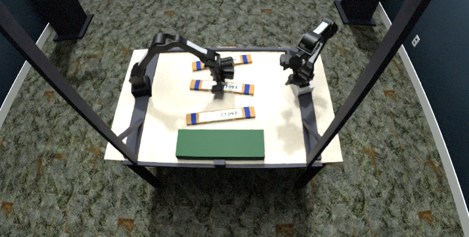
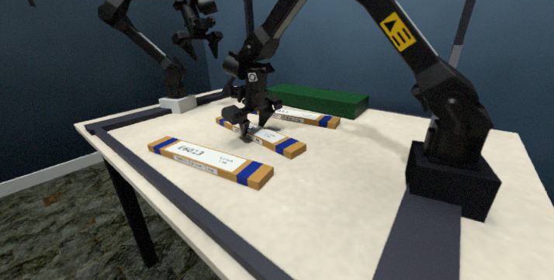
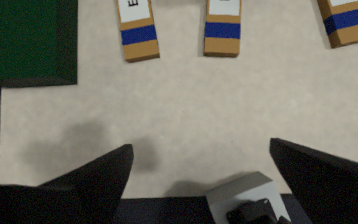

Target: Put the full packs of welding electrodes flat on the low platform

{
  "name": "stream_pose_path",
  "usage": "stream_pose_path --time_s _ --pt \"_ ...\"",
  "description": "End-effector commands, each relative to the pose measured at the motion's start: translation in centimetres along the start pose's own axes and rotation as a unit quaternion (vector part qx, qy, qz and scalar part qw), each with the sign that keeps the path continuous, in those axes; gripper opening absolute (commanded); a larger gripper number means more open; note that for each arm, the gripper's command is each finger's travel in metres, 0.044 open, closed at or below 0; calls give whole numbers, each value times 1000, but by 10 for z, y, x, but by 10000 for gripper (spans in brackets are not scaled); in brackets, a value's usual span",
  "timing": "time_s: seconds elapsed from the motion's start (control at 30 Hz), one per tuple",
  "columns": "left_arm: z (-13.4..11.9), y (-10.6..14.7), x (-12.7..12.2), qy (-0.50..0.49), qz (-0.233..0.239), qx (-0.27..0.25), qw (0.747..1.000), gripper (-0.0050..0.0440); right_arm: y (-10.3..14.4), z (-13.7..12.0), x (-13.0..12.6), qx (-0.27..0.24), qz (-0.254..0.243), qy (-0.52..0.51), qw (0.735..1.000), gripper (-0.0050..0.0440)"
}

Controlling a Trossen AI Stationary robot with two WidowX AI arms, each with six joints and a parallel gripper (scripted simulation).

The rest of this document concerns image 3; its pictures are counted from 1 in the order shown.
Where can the green flat rectangular platform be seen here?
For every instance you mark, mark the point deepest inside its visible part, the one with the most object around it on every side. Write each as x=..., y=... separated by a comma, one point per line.
x=38, y=42

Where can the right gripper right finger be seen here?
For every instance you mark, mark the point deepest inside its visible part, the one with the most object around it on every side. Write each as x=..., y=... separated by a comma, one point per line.
x=325, y=185

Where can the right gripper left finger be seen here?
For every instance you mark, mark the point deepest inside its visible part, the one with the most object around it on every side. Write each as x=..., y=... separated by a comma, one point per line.
x=89, y=194

